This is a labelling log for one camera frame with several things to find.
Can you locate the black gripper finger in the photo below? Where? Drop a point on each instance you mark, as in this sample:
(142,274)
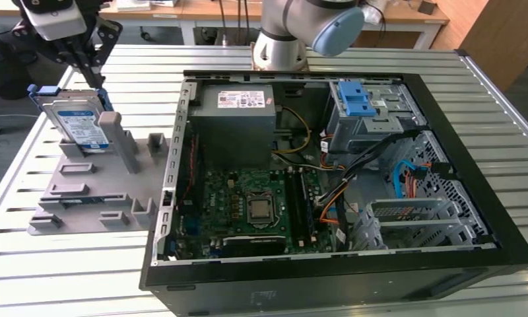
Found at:
(112,36)
(61,53)

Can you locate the hard disk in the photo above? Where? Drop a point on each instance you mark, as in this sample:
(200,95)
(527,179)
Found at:
(81,128)

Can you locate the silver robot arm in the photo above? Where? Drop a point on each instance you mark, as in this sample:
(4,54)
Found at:
(281,49)

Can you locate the metal disk bay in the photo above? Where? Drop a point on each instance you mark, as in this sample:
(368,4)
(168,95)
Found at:
(421,223)

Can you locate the white blue box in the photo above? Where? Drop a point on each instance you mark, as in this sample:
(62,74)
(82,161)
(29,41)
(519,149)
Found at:
(162,2)

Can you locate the grey power supply unit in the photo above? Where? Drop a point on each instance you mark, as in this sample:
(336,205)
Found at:
(233,132)

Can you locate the grey parts rack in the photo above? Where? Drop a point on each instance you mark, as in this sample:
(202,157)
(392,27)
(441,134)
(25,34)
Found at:
(113,185)

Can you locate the blue RAM stick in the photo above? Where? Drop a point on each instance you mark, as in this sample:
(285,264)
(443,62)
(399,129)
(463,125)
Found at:
(88,199)

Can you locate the green motherboard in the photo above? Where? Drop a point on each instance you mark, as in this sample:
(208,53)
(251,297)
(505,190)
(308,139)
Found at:
(228,198)

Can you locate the blue plastic drive latch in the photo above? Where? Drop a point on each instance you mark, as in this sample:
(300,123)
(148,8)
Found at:
(353,99)

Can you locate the silver CPU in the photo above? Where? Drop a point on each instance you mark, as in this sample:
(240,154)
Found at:
(259,209)

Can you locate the black RAM slot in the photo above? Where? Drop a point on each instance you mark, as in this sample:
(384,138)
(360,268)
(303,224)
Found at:
(304,204)
(296,204)
(291,204)

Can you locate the grey metal drive cage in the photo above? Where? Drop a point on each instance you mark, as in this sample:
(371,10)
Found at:
(377,128)

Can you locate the black CPU socket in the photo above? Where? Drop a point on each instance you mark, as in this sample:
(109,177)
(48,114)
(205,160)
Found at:
(261,226)

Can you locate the black graphics card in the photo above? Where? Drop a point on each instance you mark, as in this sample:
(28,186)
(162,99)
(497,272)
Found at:
(252,246)

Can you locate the small dark box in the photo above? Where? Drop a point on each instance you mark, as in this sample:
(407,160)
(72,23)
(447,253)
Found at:
(427,8)

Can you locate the black PC case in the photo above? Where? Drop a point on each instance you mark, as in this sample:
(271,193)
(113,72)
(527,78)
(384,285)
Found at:
(289,284)

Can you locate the brown wooden cabinet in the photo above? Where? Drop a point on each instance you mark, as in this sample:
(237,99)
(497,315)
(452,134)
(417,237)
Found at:
(501,33)

